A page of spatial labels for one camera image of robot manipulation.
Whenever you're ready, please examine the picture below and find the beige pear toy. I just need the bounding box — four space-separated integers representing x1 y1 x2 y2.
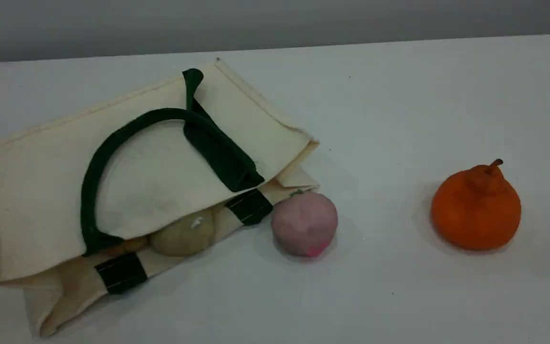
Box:
150 210 218 257

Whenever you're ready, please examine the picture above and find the long ridged bread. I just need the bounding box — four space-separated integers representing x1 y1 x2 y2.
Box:
98 234 151 257

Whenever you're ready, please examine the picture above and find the white canvas bag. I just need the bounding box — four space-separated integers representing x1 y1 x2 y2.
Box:
0 57 321 339

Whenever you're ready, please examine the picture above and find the pink round peach toy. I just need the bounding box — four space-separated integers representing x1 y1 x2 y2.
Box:
270 190 338 258

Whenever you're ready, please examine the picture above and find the orange tangerine with stem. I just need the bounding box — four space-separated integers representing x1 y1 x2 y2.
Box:
430 159 522 251

